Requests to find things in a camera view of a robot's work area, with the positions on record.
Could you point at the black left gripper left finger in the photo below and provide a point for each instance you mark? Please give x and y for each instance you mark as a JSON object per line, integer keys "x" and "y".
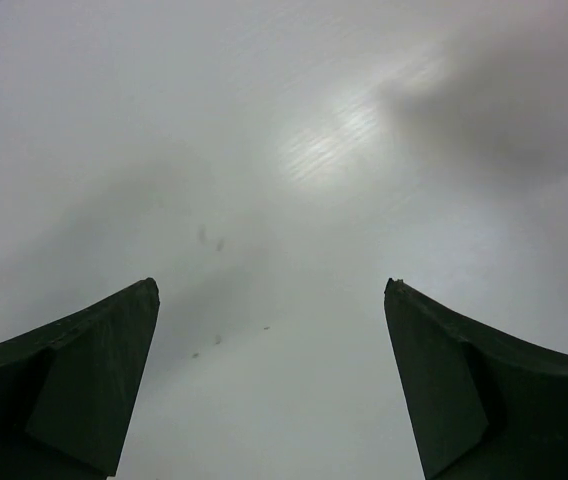
{"x": 68, "y": 388}

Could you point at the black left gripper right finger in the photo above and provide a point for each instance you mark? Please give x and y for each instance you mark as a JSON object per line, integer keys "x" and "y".
{"x": 482, "y": 403}

